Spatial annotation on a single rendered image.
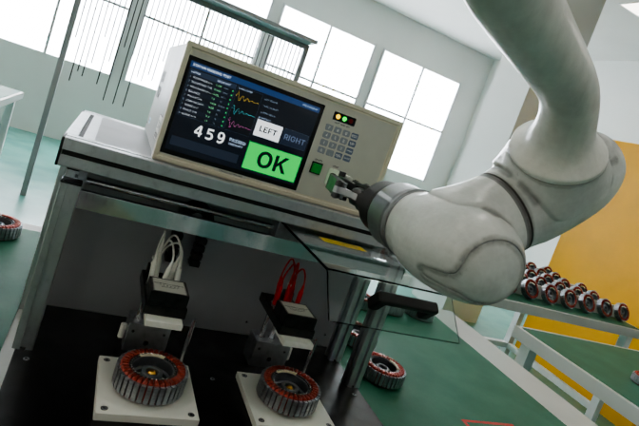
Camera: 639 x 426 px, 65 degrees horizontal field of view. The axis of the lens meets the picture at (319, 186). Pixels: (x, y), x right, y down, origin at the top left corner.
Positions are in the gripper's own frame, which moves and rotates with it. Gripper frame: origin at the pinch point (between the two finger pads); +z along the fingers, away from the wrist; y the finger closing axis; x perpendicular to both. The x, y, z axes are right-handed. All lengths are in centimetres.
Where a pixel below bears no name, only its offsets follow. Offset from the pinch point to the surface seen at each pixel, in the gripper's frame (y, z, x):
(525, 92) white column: 274, 276, 96
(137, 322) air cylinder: -23.3, 8.9, -35.8
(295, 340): 2.8, -0.3, -30.0
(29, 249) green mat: -46, 53, -43
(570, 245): 324, 217, -15
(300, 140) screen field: -5.4, 9.6, 4.1
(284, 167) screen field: -6.5, 9.6, -1.6
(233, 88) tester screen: -20.0, 9.5, 8.8
